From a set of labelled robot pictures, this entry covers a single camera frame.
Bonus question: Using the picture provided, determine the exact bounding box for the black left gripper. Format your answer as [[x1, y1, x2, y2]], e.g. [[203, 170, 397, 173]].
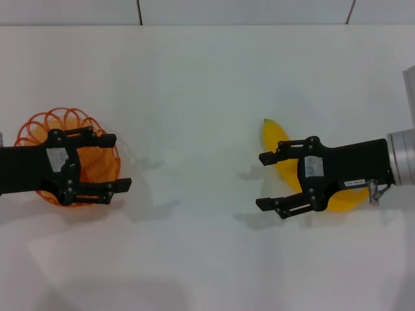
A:
[[0, 127, 133, 207]]

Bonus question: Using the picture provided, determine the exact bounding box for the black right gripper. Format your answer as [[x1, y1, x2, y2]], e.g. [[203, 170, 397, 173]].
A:
[[255, 135, 392, 220]]

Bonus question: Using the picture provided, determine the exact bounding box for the orange wire basket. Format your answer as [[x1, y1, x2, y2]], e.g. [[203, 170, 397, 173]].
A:
[[14, 106, 123, 208]]

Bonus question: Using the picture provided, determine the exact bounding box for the right gripper cable with plug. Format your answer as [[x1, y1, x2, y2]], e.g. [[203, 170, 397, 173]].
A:
[[368, 178, 390, 205]]

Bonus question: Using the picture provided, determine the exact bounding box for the yellow banana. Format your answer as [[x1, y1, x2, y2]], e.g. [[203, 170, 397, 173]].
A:
[[261, 118, 371, 213]]

